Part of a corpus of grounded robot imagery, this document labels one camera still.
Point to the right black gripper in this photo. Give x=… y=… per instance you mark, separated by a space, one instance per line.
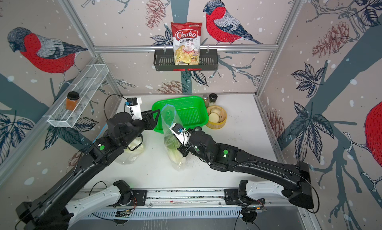
x=194 y=133

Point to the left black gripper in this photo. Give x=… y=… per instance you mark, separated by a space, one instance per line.
x=151 y=122

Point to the clear zipper bag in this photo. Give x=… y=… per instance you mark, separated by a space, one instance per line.
x=169 y=116
x=104 y=151

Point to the chinese cabbage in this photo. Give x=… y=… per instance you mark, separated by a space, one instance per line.
x=172 y=144
x=136 y=146

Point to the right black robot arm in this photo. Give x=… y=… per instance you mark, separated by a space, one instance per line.
x=221 y=157

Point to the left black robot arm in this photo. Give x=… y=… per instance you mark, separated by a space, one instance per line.
x=55 y=209

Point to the red cassava chips bag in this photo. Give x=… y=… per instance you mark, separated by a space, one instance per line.
x=186 y=43

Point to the white steamed bun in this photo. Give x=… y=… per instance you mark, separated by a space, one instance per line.
x=214 y=118

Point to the yellow bamboo steamer bowl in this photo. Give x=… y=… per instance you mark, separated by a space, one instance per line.
x=223 y=117

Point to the green plastic basket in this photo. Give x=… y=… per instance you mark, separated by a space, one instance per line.
x=191 y=110

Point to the metal cap spice jar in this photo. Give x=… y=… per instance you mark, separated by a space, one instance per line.
x=206 y=100

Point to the black cap pepper grinder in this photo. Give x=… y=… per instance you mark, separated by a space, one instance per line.
x=212 y=99

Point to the orange spice jar black lid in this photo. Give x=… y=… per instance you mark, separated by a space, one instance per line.
x=72 y=100

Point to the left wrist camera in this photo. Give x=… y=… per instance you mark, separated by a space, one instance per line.
x=134 y=108

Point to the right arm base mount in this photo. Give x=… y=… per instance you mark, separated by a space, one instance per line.
x=232 y=196

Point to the black wall basket shelf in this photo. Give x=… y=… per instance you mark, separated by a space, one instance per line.
x=206 y=60

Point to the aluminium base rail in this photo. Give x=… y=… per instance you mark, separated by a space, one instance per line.
x=211 y=197

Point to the clear acrylic wall shelf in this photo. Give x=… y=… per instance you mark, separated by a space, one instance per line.
x=90 y=79

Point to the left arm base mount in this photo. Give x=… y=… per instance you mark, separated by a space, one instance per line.
x=135 y=198

